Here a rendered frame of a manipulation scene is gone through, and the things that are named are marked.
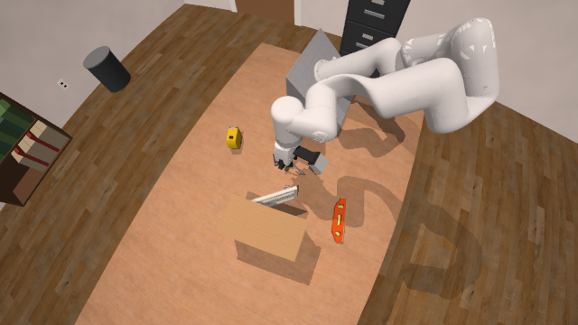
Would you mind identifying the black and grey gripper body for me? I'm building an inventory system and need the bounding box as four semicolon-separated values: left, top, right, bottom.
274;142;299;166

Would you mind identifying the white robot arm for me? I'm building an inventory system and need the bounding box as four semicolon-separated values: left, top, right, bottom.
271;17;499;173

